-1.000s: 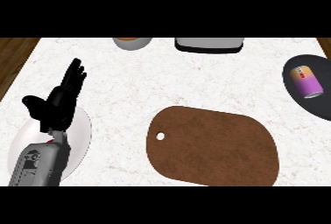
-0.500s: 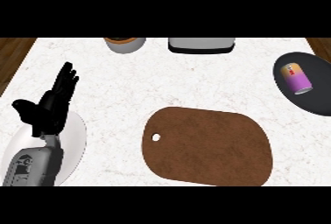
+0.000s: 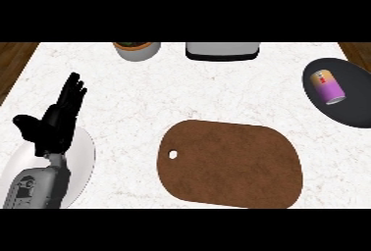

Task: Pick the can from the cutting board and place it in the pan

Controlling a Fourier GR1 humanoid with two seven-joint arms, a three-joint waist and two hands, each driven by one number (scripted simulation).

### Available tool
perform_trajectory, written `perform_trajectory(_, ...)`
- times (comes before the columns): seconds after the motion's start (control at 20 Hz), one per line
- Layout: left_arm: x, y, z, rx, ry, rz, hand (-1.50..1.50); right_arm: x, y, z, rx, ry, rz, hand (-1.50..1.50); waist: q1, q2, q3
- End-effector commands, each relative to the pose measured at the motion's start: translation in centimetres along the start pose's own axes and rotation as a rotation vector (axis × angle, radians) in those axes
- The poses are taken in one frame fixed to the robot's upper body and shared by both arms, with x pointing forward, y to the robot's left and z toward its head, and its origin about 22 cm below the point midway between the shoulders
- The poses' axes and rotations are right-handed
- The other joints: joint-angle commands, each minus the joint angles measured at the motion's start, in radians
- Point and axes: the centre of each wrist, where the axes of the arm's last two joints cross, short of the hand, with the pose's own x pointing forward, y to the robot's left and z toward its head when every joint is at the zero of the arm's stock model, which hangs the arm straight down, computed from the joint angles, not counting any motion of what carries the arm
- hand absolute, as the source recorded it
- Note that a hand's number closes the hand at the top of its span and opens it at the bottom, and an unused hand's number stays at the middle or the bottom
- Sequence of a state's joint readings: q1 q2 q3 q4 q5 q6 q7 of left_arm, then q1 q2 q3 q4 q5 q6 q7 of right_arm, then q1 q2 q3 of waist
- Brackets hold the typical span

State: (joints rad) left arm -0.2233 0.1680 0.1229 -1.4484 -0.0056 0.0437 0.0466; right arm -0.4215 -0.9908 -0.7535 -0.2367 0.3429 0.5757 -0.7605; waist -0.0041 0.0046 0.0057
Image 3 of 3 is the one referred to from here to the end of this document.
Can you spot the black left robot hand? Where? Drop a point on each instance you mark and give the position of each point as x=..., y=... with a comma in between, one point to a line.
x=56, y=121

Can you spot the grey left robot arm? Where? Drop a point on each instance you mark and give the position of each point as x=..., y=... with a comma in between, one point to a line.
x=39, y=186

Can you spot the brown wooden cutting board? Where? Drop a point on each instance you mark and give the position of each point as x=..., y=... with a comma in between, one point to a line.
x=232, y=163

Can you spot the purple and orange can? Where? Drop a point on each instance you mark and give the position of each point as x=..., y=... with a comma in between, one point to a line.
x=330, y=87

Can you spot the dark grey pan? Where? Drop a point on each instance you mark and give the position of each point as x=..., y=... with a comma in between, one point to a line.
x=352, y=98

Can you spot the white round plate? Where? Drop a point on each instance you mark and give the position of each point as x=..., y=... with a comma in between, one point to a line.
x=83, y=153

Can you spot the grey plant pot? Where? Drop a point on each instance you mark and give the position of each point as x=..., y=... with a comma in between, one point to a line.
x=136, y=50

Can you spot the pale grey appliance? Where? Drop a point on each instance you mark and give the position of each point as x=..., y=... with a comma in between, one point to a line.
x=222, y=50

